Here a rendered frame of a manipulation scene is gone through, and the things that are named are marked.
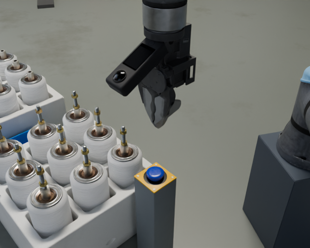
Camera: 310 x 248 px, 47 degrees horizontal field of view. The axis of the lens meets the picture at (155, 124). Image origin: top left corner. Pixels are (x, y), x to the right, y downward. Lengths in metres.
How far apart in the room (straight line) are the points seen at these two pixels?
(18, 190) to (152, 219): 0.35
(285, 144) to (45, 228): 0.61
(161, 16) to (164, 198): 0.42
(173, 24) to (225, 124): 0.97
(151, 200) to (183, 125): 0.73
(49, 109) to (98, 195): 0.54
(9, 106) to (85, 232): 0.58
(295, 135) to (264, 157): 0.12
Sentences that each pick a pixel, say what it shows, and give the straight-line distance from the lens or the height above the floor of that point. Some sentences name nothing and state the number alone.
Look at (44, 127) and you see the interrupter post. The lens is 1.09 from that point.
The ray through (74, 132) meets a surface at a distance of 1.13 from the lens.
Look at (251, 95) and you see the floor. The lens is 1.76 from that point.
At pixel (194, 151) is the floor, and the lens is 1.38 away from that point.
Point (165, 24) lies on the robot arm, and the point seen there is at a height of 0.68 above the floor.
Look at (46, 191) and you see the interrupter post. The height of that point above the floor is 0.28.
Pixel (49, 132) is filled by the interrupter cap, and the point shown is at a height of 0.25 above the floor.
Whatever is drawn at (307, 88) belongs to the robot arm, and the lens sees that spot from 0.85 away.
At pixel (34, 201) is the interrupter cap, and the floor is 0.25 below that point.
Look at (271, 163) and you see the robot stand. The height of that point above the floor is 0.27.
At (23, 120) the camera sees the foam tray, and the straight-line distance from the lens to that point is 1.36.
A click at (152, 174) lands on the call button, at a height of 0.33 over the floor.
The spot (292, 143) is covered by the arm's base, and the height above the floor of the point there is 0.35.
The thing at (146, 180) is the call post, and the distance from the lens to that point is 0.82.
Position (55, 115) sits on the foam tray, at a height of 0.12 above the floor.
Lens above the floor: 0.90
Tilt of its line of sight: 36 degrees down
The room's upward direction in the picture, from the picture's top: straight up
